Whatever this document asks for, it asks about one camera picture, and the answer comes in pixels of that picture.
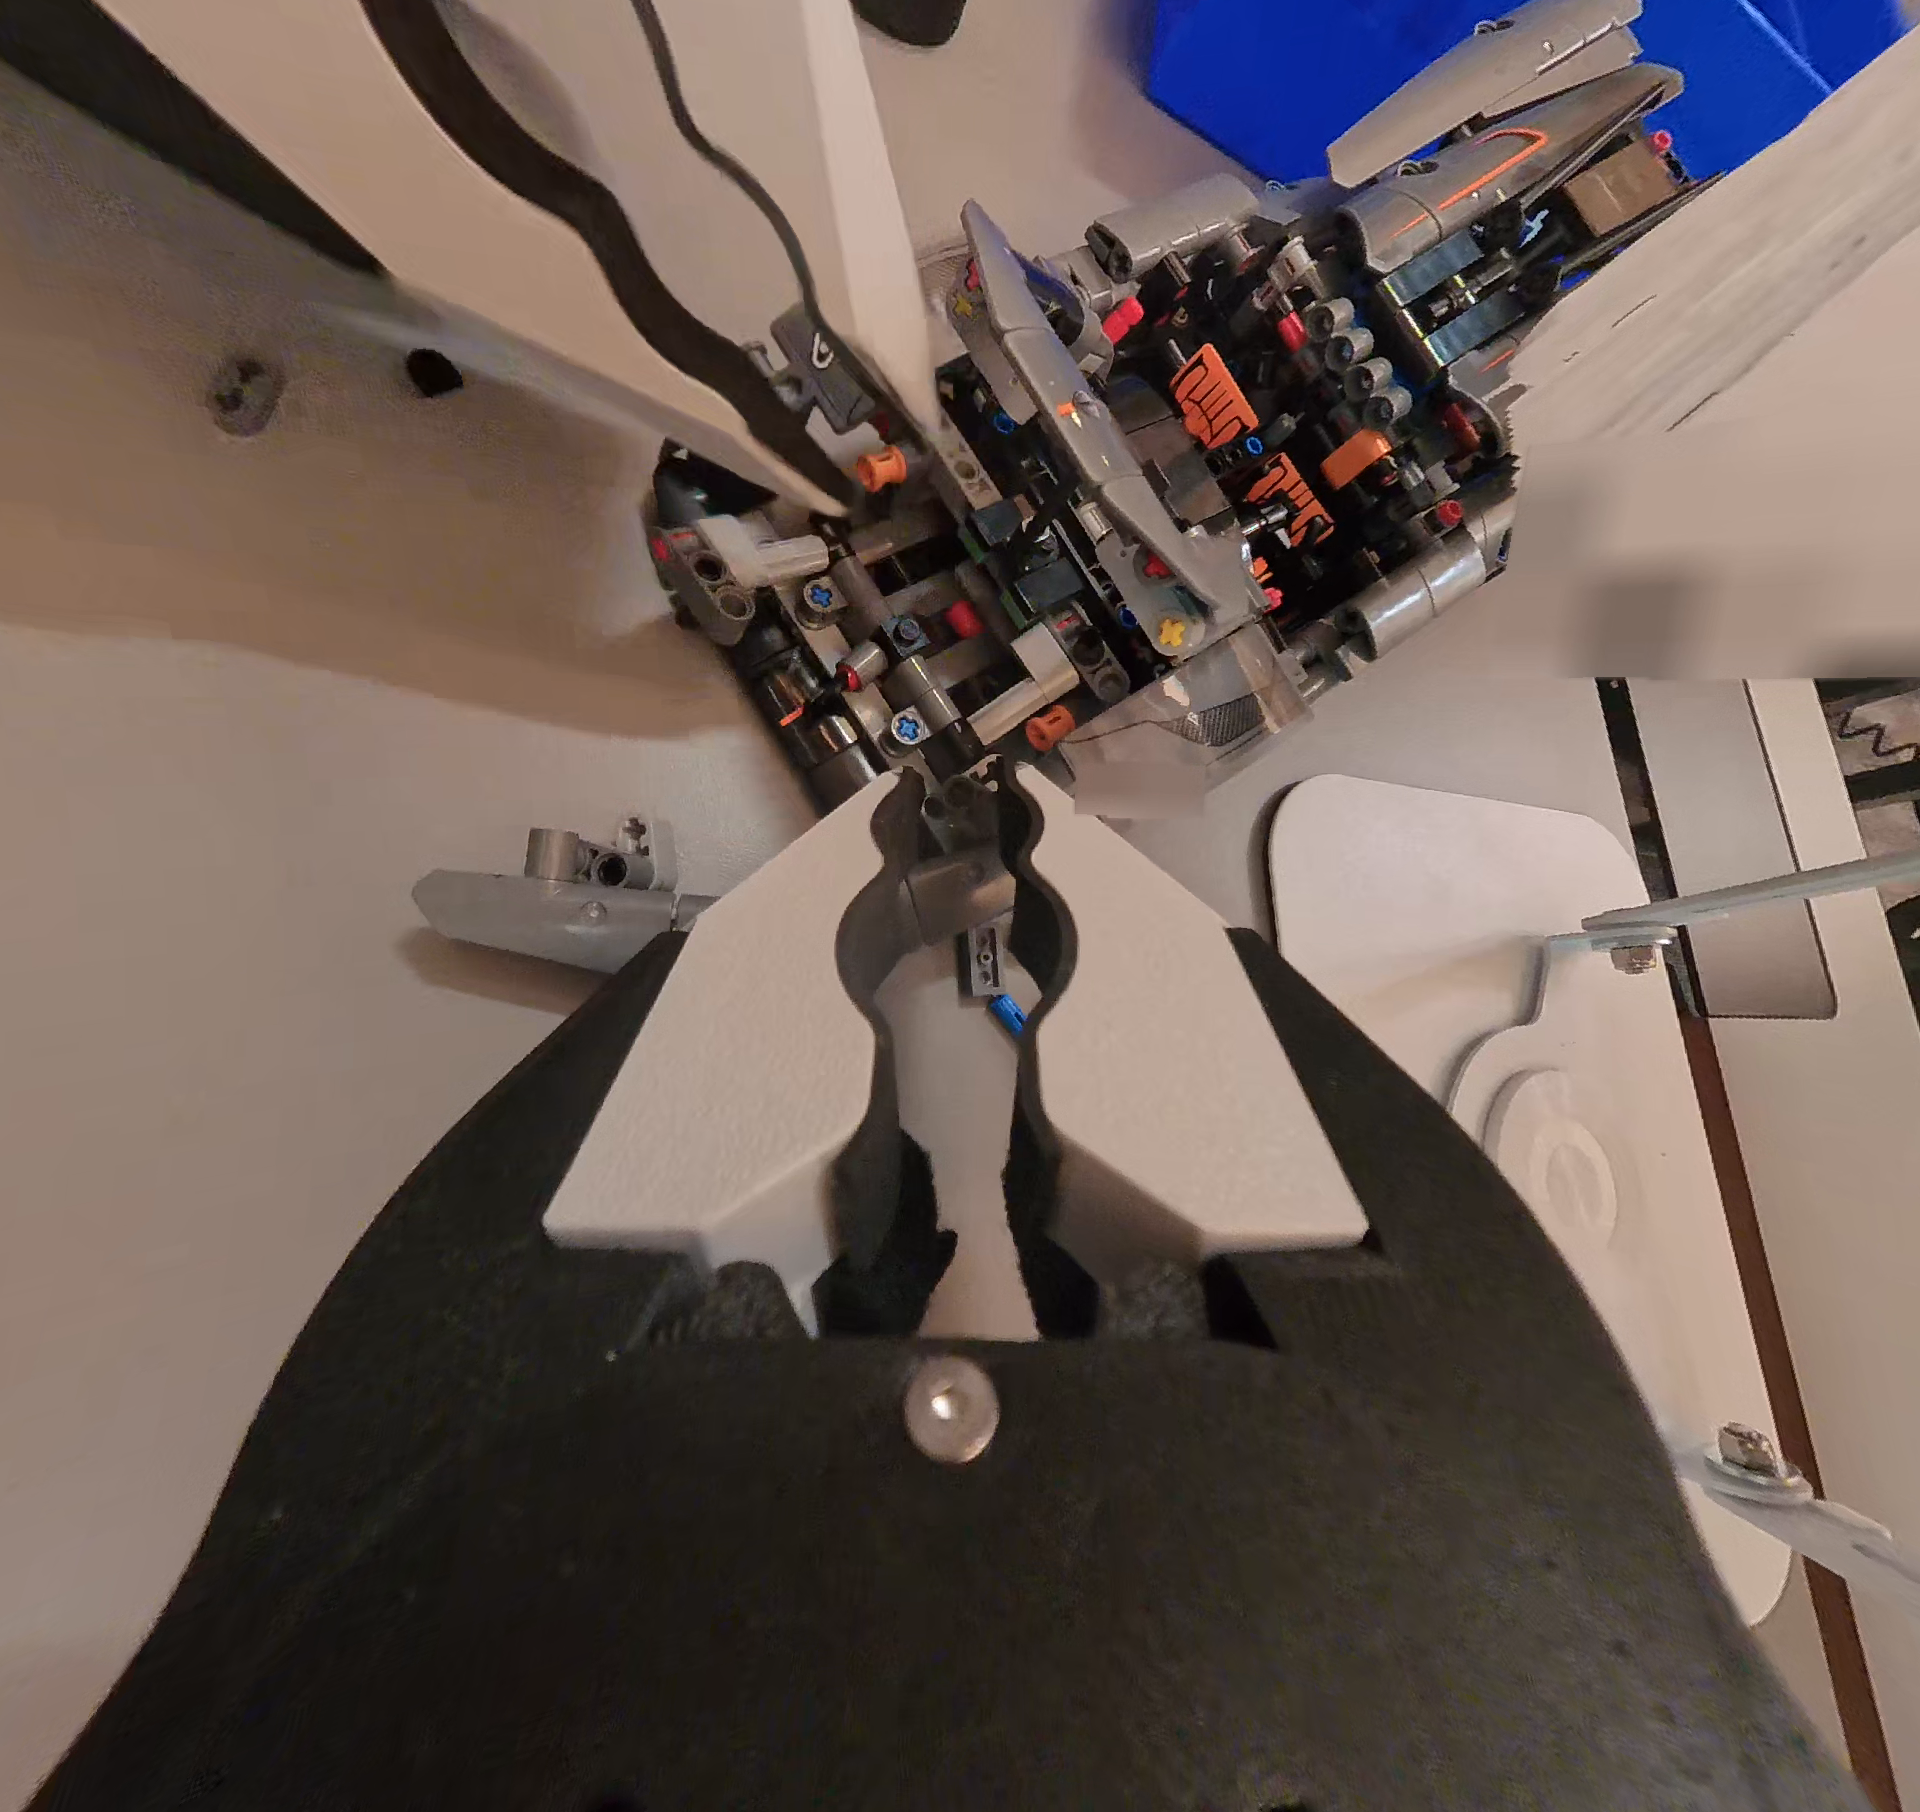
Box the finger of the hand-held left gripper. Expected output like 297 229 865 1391
556 0 944 462
14 0 878 523

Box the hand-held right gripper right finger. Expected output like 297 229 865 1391
1002 759 1368 1340

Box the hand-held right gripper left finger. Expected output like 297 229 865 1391
540 768 959 1337

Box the grey lego fender assembly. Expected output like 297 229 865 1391
410 813 714 977

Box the small dark grey lego assembly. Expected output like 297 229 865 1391
900 776 1051 1042

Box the grey lego car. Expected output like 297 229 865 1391
647 0 1689 854

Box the white book stand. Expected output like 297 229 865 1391
1267 671 1920 1634

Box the blue storage bin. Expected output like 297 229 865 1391
1143 0 1920 185

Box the open instruction booklet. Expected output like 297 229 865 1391
1485 26 1920 680

